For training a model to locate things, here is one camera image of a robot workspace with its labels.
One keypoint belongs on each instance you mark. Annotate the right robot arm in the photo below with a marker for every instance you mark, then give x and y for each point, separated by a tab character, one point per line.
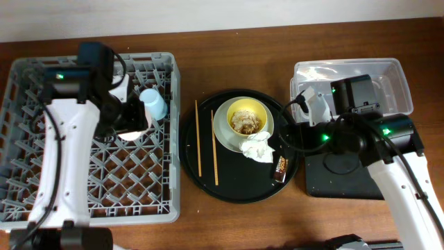
389	147

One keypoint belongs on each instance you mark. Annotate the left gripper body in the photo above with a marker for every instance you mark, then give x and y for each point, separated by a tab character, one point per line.
135	118

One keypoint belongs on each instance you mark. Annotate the round black tray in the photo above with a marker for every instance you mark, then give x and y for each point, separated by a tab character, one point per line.
241	179

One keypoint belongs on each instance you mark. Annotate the right wooden chopstick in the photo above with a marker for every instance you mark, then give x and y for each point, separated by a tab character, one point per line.
216	174

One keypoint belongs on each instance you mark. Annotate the black rectangular tray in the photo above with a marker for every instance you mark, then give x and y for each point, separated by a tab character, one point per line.
340	174

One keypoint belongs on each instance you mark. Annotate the left wooden chopstick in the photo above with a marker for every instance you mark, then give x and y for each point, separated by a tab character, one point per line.
198	139

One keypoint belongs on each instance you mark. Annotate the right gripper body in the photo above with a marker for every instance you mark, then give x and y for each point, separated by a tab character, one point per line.
310	130

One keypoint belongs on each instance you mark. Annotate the gold snack wrapper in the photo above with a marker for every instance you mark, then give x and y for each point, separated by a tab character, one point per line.
280	172

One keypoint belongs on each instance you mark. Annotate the wooden chopstick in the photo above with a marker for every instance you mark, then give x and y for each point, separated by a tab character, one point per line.
198	139
216	174

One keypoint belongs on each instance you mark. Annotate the white tissue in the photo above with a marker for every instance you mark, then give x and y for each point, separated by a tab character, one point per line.
256	147

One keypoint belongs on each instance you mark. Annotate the pink cup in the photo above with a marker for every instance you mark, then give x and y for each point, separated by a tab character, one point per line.
131	136

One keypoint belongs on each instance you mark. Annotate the yellow bowl with food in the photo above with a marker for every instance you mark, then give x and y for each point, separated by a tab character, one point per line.
247	116

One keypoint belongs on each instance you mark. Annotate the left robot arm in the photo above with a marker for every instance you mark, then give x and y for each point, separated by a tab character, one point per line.
80	103

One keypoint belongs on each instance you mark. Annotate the clear plastic bin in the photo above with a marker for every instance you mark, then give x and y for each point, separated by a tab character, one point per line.
390	90

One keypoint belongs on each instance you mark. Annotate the grey dishwasher rack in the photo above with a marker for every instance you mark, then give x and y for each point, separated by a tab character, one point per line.
130	182

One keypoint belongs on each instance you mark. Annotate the blue cup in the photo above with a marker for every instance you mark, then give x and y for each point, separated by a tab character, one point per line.
156	105

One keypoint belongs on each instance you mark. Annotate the grey plate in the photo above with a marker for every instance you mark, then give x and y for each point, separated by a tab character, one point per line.
224	133

